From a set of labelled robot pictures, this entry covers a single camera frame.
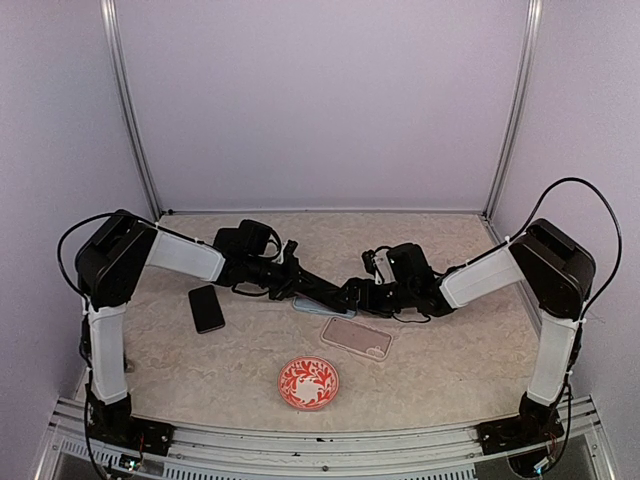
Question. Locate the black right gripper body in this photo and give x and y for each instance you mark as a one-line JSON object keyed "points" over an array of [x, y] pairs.
{"points": [[382, 304]]}

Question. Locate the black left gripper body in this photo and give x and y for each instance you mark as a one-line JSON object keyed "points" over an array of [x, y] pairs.
{"points": [[283, 281]]}

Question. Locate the light blue phone case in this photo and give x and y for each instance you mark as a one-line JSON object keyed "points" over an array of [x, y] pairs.
{"points": [[305, 305]]}

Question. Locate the black phone case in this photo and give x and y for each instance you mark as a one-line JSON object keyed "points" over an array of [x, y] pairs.
{"points": [[226, 239]]}

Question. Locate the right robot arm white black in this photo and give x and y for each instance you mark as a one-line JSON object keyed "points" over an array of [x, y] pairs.
{"points": [[558, 271]]}

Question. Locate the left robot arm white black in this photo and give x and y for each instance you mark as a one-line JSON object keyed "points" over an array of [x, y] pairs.
{"points": [[109, 266]]}

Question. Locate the clear pink phone case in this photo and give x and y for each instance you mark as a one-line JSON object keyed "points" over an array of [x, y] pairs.
{"points": [[357, 338]]}

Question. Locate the black phone bottom of stack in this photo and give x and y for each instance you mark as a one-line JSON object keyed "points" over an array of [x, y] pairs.
{"points": [[206, 310]]}

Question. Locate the red white patterned bowl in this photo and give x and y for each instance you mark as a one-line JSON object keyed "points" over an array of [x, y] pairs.
{"points": [[308, 383]]}

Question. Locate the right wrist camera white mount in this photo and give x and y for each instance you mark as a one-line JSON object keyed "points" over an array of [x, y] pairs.
{"points": [[377, 264]]}

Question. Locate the front aluminium rail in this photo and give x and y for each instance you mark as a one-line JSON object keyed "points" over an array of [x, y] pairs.
{"points": [[445, 452]]}

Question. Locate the left aluminium frame post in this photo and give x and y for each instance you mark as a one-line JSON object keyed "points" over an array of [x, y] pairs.
{"points": [[110, 21]]}

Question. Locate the aluminium frame post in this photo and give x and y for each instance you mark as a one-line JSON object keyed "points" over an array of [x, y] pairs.
{"points": [[110, 21], [525, 66]]}

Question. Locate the right aluminium frame post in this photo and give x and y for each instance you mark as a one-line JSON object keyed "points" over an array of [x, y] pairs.
{"points": [[525, 66]]}

